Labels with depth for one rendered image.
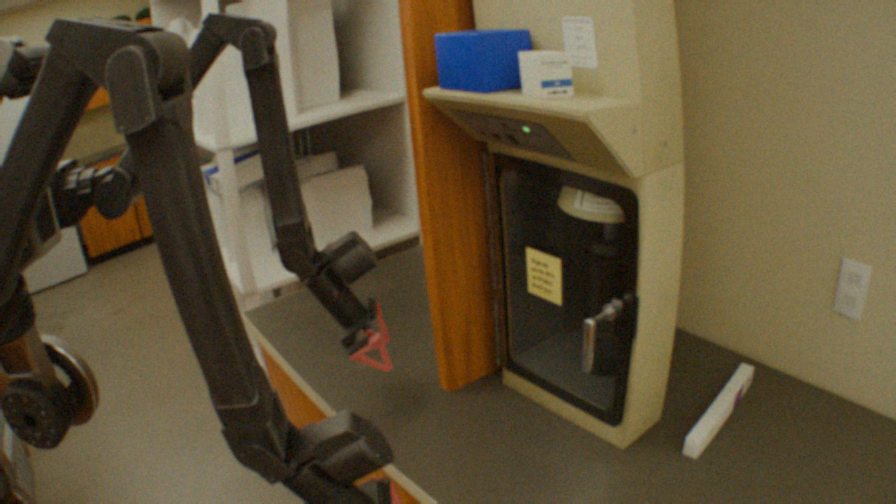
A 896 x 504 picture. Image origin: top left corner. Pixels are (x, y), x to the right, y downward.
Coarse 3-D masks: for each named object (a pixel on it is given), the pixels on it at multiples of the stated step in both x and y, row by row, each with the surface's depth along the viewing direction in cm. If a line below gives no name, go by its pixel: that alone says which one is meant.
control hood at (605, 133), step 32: (448, 96) 85; (480, 96) 80; (512, 96) 77; (576, 96) 75; (576, 128) 70; (608, 128) 68; (640, 128) 72; (576, 160) 80; (608, 160) 73; (640, 160) 74
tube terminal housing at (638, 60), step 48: (480, 0) 88; (528, 0) 80; (576, 0) 73; (624, 0) 67; (672, 0) 71; (624, 48) 70; (672, 48) 73; (624, 96) 73; (672, 96) 75; (672, 144) 78; (672, 192) 80; (672, 240) 84; (672, 288) 87; (672, 336) 92; (528, 384) 111; (624, 432) 92
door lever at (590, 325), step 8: (608, 304) 86; (608, 312) 86; (592, 320) 84; (600, 320) 85; (608, 320) 87; (584, 328) 84; (592, 328) 84; (584, 336) 85; (592, 336) 84; (584, 344) 86; (592, 344) 85; (584, 352) 86; (592, 352) 85; (584, 360) 86; (592, 360) 86; (584, 368) 87; (592, 368) 87
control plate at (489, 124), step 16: (464, 112) 87; (480, 128) 90; (496, 128) 86; (512, 128) 82; (528, 128) 79; (544, 128) 76; (512, 144) 89; (528, 144) 85; (544, 144) 81; (560, 144) 78
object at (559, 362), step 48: (528, 192) 94; (576, 192) 85; (624, 192) 77; (528, 240) 97; (576, 240) 88; (624, 240) 80; (576, 288) 91; (624, 288) 83; (528, 336) 105; (576, 336) 94; (624, 336) 85; (576, 384) 97; (624, 384) 88
